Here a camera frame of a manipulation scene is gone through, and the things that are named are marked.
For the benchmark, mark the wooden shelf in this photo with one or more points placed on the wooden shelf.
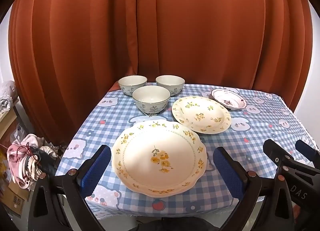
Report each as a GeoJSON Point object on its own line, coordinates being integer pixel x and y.
{"type": "Point", "coordinates": [7, 121]}

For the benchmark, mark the medium yellow-flower plate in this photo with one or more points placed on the medium yellow-flower plate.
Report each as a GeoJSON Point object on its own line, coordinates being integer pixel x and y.
{"type": "Point", "coordinates": [200, 116]}

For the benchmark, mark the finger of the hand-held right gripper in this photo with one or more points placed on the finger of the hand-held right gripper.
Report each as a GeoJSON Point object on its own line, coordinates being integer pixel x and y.
{"type": "Point", "coordinates": [272, 149]}
{"type": "Point", "coordinates": [306, 149]}

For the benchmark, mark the orange curtain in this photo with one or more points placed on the orange curtain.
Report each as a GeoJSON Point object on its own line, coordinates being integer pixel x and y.
{"type": "Point", "coordinates": [160, 20]}

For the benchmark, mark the blue checked bear tablecloth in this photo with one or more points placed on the blue checked bear tablecloth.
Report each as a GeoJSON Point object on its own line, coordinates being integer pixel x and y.
{"type": "Point", "coordinates": [250, 128]}

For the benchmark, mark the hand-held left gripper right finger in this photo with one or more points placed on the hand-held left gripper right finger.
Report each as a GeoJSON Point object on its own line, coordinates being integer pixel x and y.
{"type": "Point", "coordinates": [227, 171]}

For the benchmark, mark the large scalloped yellow-flower plate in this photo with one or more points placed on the large scalloped yellow-flower plate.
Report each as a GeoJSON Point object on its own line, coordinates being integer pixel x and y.
{"type": "Point", "coordinates": [155, 143]}

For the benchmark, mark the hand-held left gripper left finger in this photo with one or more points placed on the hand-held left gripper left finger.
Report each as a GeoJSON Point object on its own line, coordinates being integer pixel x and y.
{"type": "Point", "coordinates": [96, 168]}

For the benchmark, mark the pale blue floral bowl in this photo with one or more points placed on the pale blue floral bowl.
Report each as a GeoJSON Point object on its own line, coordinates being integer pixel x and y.
{"type": "Point", "coordinates": [151, 98]}
{"type": "Point", "coordinates": [170, 82]}
{"type": "Point", "coordinates": [132, 83]}

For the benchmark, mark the grey white cloth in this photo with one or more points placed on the grey white cloth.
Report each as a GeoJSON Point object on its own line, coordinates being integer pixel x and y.
{"type": "Point", "coordinates": [7, 93]}

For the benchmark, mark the cardboard box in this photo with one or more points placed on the cardboard box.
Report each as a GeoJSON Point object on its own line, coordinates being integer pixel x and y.
{"type": "Point", "coordinates": [16, 201]}

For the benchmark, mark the small red-rimmed plate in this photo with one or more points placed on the small red-rimmed plate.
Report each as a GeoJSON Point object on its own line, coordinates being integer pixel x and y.
{"type": "Point", "coordinates": [225, 98]}

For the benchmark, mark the pile of clothes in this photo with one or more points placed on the pile of clothes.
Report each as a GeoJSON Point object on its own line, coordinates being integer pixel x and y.
{"type": "Point", "coordinates": [22, 156]}

